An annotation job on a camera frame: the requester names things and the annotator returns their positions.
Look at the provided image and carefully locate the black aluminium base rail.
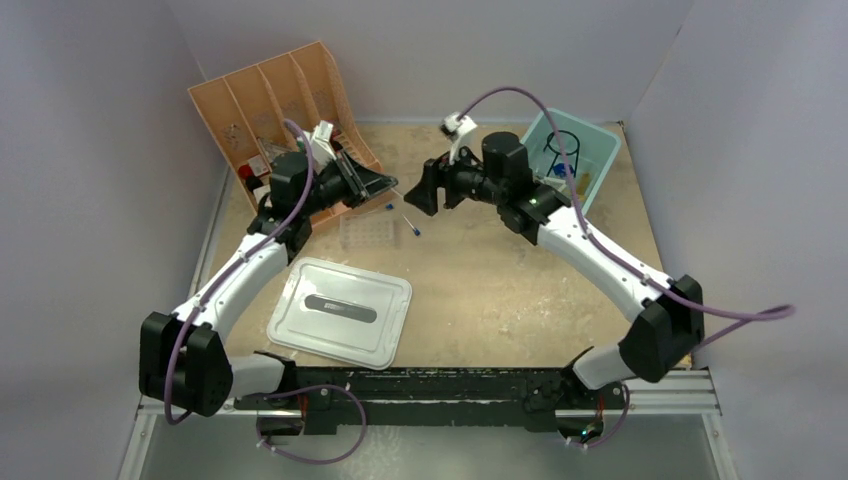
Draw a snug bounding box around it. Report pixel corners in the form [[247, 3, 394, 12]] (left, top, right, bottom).
[[234, 366, 626, 437]]

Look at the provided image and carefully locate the mint green plastic bin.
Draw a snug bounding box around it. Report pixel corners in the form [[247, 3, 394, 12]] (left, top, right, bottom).
[[521, 109, 621, 214]]

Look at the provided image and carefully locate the red black item in organizer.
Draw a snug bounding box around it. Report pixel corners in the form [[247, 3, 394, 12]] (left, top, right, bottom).
[[237, 154, 270, 193]]

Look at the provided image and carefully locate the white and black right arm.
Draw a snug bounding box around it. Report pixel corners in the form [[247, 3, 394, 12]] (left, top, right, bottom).
[[404, 144, 703, 407]]

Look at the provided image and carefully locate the peach plastic desk organizer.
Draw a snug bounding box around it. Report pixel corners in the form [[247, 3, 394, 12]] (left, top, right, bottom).
[[188, 41, 384, 212]]

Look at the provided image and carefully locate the blue hexagonal plastic piece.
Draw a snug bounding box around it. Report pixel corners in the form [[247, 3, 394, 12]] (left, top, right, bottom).
[[551, 163, 575, 179]]

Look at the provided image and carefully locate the black wire tripod ring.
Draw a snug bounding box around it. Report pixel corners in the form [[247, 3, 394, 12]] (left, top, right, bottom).
[[543, 130, 581, 174]]

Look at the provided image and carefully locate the clear test tube rack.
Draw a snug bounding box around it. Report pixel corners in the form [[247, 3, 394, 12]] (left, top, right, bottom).
[[339, 218, 397, 249]]

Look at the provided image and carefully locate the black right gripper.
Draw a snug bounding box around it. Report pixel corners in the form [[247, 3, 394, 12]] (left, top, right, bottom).
[[406, 140, 507, 217]]

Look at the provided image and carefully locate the blue-capped test tube angled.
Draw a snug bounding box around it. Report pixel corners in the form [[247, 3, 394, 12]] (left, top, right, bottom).
[[401, 213, 421, 237]]

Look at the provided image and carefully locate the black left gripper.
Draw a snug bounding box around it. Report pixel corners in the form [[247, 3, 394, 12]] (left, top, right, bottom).
[[299, 149, 396, 218]]

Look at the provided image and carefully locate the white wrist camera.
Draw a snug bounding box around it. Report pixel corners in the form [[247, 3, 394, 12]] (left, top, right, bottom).
[[307, 120, 336, 170], [440, 112, 478, 165]]

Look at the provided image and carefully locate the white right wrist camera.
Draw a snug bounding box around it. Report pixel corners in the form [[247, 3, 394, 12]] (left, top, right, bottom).
[[440, 112, 478, 165]]

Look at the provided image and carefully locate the brown test tube brush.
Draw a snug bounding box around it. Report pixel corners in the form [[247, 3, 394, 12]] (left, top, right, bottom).
[[575, 172, 592, 203]]

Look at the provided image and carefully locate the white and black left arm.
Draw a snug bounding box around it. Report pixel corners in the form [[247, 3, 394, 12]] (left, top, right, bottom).
[[139, 151, 398, 425]]

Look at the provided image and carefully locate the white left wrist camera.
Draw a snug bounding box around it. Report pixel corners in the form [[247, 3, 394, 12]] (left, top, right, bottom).
[[307, 120, 336, 170]]

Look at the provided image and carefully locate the white plastic bin lid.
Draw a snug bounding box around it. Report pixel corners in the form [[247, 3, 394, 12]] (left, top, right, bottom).
[[267, 257, 412, 370]]

